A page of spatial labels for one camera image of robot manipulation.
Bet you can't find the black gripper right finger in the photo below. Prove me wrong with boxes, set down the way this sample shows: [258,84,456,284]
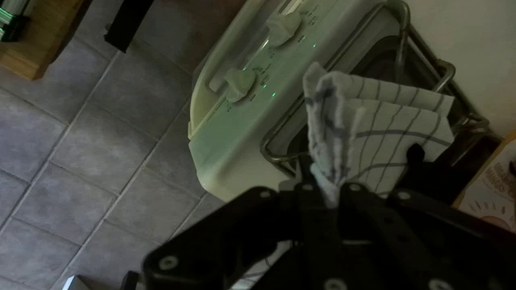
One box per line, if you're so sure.
[337,181,516,290]

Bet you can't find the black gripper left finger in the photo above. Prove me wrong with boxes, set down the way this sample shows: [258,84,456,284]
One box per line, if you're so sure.
[140,181,330,290]

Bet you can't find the white grey checkered towel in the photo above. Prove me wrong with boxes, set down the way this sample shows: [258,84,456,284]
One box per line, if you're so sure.
[230,62,456,290]

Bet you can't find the white gas stove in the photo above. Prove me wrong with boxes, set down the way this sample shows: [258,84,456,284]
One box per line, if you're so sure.
[185,0,516,204]

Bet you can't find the white stove knob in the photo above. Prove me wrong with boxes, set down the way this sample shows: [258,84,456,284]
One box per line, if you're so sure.
[222,68,259,104]
[264,10,304,47]

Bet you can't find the black stand leg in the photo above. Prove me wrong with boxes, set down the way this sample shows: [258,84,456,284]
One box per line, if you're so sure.
[103,0,156,54]

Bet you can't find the wooden board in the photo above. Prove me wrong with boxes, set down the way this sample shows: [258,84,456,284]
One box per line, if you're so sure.
[0,0,87,83]

